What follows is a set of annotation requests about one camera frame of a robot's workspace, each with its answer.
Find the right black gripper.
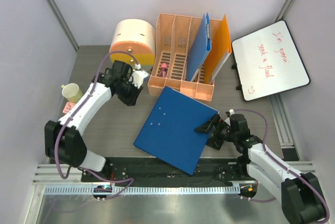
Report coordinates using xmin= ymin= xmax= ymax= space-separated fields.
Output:
xmin=195 ymin=115 xmax=238 ymax=151

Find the yellow cabinet drawer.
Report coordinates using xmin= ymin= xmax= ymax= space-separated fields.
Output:
xmin=110 ymin=53 xmax=155 ymax=65

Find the blue ring binder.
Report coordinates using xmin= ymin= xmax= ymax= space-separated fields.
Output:
xmin=133 ymin=87 xmax=218 ymax=175

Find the white arched drawer cabinet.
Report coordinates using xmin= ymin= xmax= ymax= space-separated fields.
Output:
xmin=109 ymin=19 xmax=155 ymax=72

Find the orange desk file organizer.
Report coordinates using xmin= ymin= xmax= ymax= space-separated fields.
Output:
xmin=148 ymin=13 xmax=214 ymax=103

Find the orange folder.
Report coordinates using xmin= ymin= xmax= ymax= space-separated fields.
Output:
xmin=204 ymin=15 xmax=232 ymax=84

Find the light blue thin folder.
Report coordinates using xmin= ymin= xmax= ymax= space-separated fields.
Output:
xmin=185 ymin=13 xmax=212 ymax=82

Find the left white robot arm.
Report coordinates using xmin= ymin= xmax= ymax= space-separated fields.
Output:
xmin=44 ymin=60 xmax=149 ymax=182

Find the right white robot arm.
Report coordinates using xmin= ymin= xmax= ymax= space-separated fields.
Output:
xmin=195 ymin=110 xmax=330 ymax=223

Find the pink sticky note pad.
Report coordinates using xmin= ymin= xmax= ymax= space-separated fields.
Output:
xmin=63 ymin=102 xmax=76 ymax=114

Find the white dry-erase board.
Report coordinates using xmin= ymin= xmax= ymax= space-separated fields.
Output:
xmin=232 ymin=20 xmax=310 ymax=102

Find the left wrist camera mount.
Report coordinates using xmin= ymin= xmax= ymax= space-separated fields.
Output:
xmin=129 ymin=64 xmax=150 ymax=89

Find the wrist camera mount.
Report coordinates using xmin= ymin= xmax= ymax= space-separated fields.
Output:
xmin=226 ymin=109 xmax=235 ymax=117
xmin=129 ymin=64 xmax=150 ymax=89

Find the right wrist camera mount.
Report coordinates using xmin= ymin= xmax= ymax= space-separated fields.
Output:
xmin=226 ymin=109 xmax=235 ymax=117

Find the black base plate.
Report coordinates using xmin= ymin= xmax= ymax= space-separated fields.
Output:
xmin=96 ymin=157 xmax=253 ymax=187

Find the perforated cable tray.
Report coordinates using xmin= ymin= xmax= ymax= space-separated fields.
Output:
xmin=44 ymin=184 xmax=240 ymax=195

